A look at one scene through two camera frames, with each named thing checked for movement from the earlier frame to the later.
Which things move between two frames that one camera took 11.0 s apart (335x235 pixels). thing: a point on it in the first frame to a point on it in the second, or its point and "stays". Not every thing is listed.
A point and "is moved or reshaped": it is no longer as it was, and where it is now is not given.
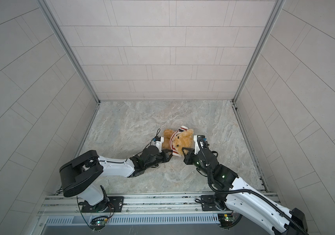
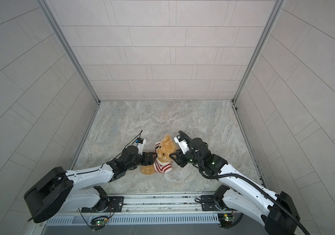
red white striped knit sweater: [174, 152] to [160, 167]
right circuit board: [226, 220] stays
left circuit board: [99, 223] stays
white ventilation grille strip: [132, 220] stays
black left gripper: [164, 154] to [150, 156]
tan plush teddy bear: [183, 139] is moved or reshaped
